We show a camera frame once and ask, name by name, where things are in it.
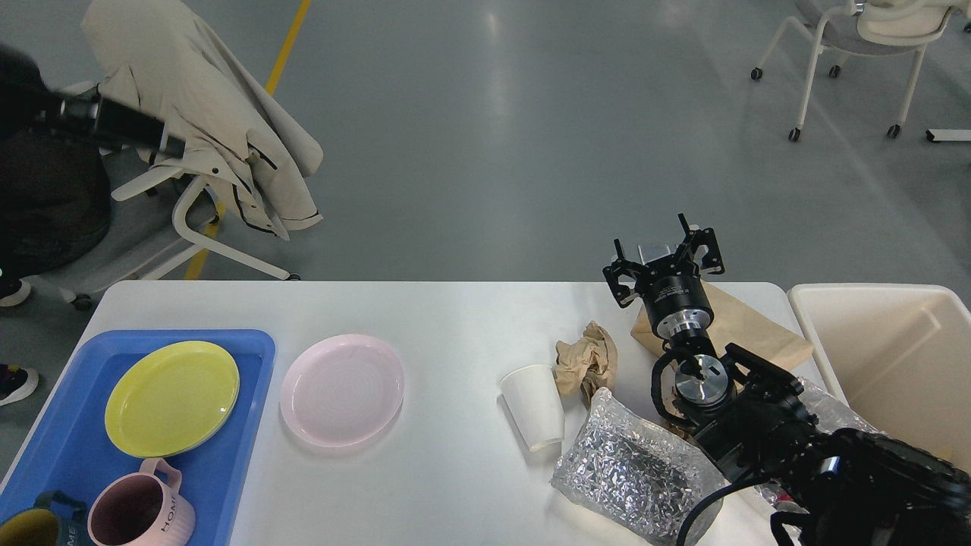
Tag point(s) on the teal and yellow mug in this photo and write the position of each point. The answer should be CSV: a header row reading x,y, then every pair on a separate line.
x,y
54,519

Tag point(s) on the blue plastic tray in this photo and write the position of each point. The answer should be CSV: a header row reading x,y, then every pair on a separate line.
x,y
69,449

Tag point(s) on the white paper cup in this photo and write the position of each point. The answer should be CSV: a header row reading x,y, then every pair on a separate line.
x,y
535,405

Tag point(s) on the silver foil bubble bag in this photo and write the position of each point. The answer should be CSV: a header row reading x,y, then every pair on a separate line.
x,y
635,472

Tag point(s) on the white chair with coat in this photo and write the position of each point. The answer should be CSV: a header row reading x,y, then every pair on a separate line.
x,y
158,219

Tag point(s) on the pink mug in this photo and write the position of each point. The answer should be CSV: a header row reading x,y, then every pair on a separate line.
x,y
143,508

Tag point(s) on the beige plastic bin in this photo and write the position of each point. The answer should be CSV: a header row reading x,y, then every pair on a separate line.
x,y
899,354

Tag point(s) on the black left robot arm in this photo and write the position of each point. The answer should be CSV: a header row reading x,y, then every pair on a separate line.
x,y
76,114

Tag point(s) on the beige coat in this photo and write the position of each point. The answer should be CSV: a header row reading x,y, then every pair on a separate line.
x,y
162,59

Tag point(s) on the white chair on wheels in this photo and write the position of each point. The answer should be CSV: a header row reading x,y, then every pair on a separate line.
x,y
864,29

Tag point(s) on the brown paper bag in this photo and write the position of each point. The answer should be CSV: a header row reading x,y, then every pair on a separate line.
x,y
770,331

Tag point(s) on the yellow plate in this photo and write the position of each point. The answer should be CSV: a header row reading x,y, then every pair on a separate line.
x,y
172,400

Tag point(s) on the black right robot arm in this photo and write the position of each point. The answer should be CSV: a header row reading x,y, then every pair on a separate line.
x,y
745,414

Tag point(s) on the person in dark clothes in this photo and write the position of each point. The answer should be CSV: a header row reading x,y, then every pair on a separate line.
x,y
55,193

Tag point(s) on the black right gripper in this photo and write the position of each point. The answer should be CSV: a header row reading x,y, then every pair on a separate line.
x,y
675,301

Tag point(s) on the crumpled brown paper ball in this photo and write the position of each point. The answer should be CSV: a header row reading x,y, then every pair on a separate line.
x,y
587,364

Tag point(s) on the white furniture foot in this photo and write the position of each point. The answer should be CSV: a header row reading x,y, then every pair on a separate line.
x,y
941,136

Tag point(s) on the pink plate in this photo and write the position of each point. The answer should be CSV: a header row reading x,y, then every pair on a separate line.
x,y
342,391

